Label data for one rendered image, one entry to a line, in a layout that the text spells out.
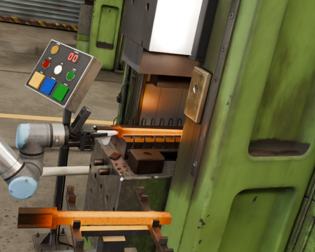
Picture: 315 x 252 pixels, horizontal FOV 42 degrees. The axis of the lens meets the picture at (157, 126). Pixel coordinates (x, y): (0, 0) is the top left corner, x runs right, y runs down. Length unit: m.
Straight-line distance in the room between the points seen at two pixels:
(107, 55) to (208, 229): 5.36
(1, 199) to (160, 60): 1.82
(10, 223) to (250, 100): 1.92
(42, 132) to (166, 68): 0.51
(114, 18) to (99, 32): 0.31
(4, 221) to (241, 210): 1.69
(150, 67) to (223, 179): 0.49
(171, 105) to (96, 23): 4.66
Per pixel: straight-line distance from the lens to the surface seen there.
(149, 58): 1.50
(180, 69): 1.57
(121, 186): 1.50
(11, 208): 2.92
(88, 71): 1.97
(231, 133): 1.27
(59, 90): 2.00
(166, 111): 1.92
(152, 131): 1.69
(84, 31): 6.77
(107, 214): 1.10
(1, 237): 2.67
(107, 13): 6.52
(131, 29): 1.61
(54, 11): 9.58
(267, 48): 1.24
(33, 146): 1.54
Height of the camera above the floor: 1.63
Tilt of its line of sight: 21 degrees down
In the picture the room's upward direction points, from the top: 11 degrees clockwise
